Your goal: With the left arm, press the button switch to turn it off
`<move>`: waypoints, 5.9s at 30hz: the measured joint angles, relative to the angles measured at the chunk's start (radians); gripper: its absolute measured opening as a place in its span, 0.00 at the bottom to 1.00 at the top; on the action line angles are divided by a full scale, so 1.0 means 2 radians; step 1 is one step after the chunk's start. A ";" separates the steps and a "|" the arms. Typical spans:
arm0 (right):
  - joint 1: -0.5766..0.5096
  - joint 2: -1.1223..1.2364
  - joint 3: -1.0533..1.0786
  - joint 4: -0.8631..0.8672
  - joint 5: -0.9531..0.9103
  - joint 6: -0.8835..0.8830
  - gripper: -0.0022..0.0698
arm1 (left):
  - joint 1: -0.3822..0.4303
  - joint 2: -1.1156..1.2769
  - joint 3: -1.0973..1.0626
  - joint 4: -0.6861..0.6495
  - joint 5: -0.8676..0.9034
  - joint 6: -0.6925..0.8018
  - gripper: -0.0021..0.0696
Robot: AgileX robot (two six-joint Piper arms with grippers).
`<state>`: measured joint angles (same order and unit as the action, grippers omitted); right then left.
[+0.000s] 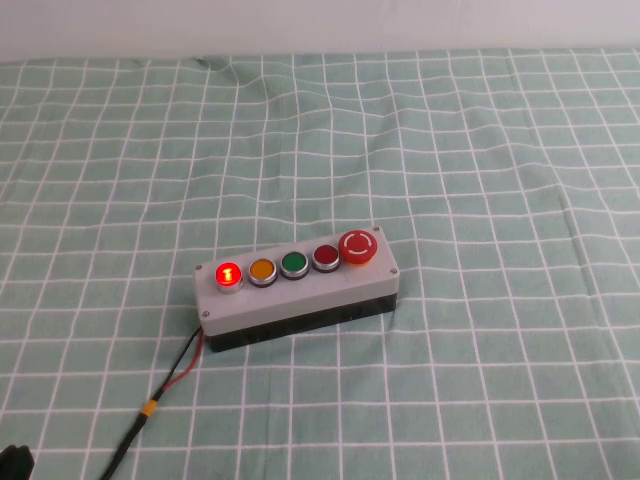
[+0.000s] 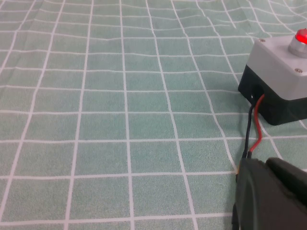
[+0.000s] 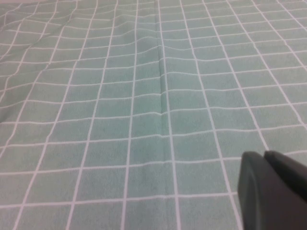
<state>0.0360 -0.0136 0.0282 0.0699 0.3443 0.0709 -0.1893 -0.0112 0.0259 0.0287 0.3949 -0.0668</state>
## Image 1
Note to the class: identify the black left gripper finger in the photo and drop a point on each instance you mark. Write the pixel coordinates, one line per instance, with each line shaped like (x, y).
(17, 462)

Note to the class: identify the grey black push-button control box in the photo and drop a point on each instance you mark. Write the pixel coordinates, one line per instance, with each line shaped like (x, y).
(300, 296)

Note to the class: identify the yellow round push button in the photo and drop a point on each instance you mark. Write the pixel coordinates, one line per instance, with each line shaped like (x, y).
(262, 269)

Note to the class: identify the green round push button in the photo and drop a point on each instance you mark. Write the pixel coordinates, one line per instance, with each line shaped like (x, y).
(294, 261)

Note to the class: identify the dark red round push button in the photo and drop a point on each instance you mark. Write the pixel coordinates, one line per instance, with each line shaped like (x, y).
(326, 254)

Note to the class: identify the red mushroom emergency stop button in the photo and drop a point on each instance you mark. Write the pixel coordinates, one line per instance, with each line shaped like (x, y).
(356, 243)

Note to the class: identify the red indicator lamp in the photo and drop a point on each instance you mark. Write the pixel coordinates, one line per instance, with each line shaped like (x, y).
(228, 274)

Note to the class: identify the green white checked tablecloth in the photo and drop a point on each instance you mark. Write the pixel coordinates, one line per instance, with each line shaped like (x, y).
(450, 175)

